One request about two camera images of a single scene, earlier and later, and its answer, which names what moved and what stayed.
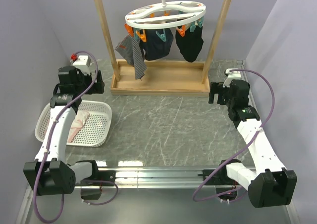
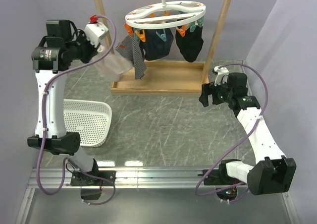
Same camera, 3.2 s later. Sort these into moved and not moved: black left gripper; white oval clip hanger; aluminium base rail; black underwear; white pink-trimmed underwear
Moved: white pink-trimmed underwear; black left gripper
Not moved: black underwear; white oval clip hanger; aluminium base rail
